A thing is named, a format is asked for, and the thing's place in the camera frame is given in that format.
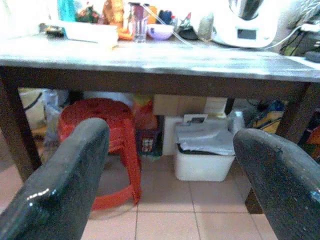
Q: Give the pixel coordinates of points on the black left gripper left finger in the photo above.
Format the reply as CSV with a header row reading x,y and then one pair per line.
x,y
62,180

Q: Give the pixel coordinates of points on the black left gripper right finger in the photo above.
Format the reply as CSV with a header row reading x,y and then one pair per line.
x,y
280,175

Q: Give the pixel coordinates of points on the blue yellow bag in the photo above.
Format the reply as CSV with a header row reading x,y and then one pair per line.
x,y
268,117

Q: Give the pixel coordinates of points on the clear plastic bag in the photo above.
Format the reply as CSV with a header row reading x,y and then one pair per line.
x,y
51,117

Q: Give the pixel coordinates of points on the red plastic stool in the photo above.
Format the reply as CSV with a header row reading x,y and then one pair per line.
x,y
122,140

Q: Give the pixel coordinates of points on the white plastic bin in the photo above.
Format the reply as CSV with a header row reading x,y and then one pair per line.
x,y
200,167

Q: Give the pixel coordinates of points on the grey papers in bin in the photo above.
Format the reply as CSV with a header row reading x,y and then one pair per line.
x,y
207,137

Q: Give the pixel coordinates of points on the dark printed carton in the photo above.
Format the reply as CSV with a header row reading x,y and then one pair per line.
x,y
149,142

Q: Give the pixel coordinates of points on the red plastic bag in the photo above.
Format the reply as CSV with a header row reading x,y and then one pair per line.
x,y
145,117

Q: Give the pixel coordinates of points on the cardboard box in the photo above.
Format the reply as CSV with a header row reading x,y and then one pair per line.
x,y
180,104

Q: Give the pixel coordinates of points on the dark wooden table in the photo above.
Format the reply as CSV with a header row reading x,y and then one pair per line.
x,y
160,67

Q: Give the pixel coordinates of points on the white rectangular tray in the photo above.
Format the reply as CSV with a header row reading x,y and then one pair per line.
x,y
90,32

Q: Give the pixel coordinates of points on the white kitchen appliance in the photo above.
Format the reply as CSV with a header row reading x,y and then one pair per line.
x,y
246,23

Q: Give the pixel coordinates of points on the teal container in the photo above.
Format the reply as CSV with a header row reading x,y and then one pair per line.
x,y
66,10

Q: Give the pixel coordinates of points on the clear drinking glass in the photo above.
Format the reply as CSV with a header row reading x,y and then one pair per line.
x,y
140,27

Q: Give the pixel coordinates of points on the orange packet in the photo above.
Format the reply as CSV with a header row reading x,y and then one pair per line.
x,y
113,11

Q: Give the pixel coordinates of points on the purple bowl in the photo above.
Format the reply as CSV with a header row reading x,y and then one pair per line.
x,y
160,31

